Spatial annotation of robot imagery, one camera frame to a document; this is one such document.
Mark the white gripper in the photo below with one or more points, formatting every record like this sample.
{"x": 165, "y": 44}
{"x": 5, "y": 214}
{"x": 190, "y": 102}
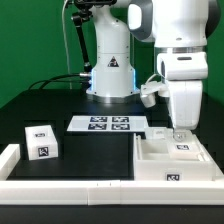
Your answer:
{"x": 182, "y": 75}

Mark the white front fence rail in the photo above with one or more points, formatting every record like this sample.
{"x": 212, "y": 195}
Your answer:
{"x": 111, "y": 193}

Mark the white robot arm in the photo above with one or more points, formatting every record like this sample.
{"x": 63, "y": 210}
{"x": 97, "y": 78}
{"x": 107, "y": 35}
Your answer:
{"x": 176, "y": 29}

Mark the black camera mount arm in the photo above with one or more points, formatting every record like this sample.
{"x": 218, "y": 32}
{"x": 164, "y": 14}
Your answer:
{"x": 81, "y": 30}

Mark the white cabinet body box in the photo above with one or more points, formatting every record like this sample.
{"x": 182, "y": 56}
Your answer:
{"x": 151, "y": 162}

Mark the white cabinet door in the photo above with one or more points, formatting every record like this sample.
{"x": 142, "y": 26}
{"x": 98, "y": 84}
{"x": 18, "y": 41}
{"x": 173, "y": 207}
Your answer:
{"x": 186, "y": 149}
{"x": 156, "y": 133}

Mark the white fence rail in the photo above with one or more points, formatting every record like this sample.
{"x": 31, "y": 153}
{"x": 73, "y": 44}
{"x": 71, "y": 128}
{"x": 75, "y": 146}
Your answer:
{"x": 213, "y": 170}
{"x": 8, "y": 160}
{"x": 111, "y": 193}

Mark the white left fence rail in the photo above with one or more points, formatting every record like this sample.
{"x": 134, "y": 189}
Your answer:
{"x": 8, "y": 160}

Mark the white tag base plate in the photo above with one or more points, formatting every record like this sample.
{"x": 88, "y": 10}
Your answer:
{"x": 107, "y": 124}

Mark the white cabinet top block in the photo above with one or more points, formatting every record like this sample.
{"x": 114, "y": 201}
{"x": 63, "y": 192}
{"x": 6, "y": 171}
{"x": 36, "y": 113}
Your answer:
{"x": 41, "y": 142}

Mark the white right fence rail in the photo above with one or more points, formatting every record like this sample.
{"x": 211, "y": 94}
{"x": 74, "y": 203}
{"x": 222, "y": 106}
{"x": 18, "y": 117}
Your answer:
{"x": 213, "y": 170}

